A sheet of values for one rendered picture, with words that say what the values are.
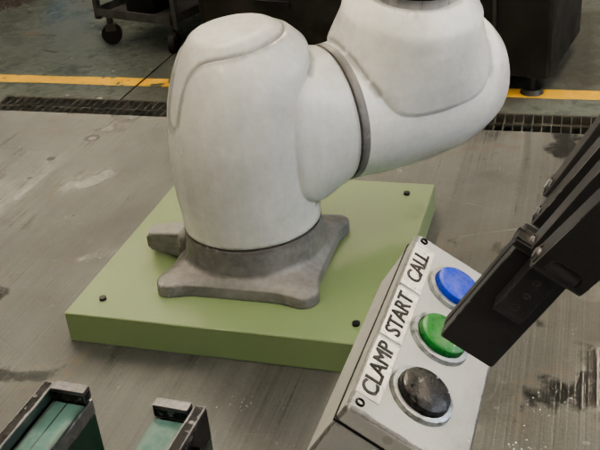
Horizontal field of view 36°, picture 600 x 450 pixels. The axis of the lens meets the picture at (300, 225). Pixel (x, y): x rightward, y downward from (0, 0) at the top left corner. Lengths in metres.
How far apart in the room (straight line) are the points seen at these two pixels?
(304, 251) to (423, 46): 0.25
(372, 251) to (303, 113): 0.21
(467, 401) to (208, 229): 0.50
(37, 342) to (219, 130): 0.33
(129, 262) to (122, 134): 0.48
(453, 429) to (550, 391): 0.43
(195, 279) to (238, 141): 0.18
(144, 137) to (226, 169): 0.60
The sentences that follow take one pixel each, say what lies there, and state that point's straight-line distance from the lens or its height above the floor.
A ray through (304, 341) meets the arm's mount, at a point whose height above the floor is 0.83.
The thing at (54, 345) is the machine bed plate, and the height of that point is 0.80.
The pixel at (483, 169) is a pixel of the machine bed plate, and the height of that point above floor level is 0.80.
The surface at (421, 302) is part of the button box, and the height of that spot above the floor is 1.07.
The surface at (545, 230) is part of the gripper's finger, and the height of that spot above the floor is 1.18.
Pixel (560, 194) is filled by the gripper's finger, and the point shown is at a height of 1.19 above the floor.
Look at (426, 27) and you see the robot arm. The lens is 0.94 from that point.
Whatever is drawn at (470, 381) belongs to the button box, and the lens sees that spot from 0.52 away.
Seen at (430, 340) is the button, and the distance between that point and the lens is 0.51.
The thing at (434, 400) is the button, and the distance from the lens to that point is 0.48.
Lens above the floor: 1.38
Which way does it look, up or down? 30 degrees down
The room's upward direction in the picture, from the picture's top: 5 degrees counter-clockwise
